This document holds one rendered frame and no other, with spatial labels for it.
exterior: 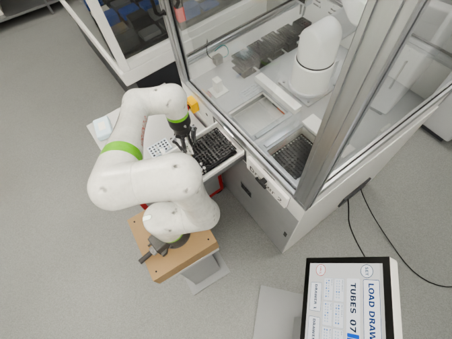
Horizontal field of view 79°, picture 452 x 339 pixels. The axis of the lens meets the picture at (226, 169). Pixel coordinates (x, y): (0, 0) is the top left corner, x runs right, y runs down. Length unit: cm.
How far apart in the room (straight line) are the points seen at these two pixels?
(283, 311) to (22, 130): 292
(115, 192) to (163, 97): 44
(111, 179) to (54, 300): 186
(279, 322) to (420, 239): 119
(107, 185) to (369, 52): 61
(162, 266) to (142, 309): 95
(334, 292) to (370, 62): 73
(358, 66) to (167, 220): 78
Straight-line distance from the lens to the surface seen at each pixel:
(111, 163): 73
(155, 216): 106
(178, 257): 126
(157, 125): 175
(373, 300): 98
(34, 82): 388
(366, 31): 60
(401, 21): 56
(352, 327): 101
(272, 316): 204
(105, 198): 70
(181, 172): 64
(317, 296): 109
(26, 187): 300
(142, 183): 67
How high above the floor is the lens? 207
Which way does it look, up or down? 61 degrees down
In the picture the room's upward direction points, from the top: 8 degrees counter-clockwise
